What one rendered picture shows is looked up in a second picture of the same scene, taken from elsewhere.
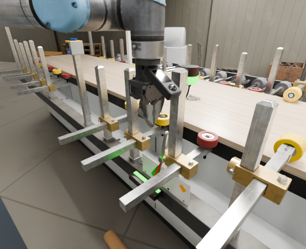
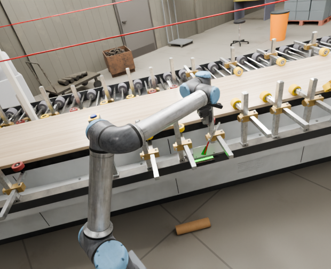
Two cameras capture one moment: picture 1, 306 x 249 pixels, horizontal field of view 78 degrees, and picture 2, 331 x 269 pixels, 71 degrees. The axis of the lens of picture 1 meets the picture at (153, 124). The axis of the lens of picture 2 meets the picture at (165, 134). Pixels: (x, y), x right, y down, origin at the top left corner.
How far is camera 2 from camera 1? 1.35 m
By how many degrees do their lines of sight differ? 44
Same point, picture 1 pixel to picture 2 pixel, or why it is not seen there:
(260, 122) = (246, 99)
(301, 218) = (249, 124)
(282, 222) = not seen: hidden behind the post
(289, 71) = (123, 57)
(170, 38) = not seen: outside the picture
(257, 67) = (91, 62)
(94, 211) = (147, 238)
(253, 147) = (246, 107)
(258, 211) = (236, 135)
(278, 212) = not seen: hidden behind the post
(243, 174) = (245, 118)
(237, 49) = (63, 52)
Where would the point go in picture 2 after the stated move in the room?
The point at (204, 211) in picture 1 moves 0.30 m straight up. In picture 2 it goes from (231, 147) to (231, 113)
